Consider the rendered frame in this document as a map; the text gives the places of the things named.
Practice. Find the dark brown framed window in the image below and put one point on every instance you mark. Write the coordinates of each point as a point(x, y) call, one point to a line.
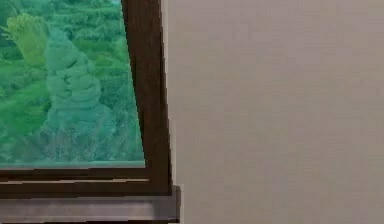
point(150, 100)

